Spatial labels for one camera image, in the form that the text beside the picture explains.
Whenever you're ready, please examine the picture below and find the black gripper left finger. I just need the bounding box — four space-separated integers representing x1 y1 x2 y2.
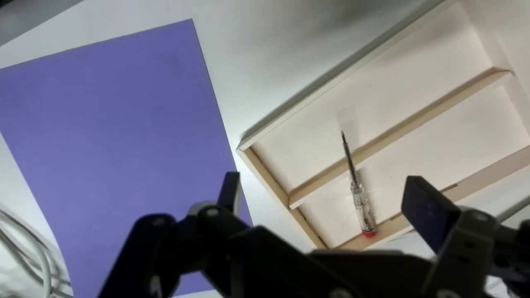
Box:
98 171 335 298

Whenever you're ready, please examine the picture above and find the light wooden divided tray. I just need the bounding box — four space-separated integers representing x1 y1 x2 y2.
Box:
238 0 530 254

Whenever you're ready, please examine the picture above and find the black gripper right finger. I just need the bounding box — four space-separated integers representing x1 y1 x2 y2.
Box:
400 174 530 298

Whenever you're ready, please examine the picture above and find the clear handle screwdriver red cap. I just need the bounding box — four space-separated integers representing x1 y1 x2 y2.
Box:
340 130 382 241

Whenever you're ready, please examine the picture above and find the white looped cable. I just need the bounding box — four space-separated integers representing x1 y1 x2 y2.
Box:
0 204 75 298

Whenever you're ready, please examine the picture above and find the purple paper sheet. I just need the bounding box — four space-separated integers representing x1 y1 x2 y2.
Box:
0 19 256 298

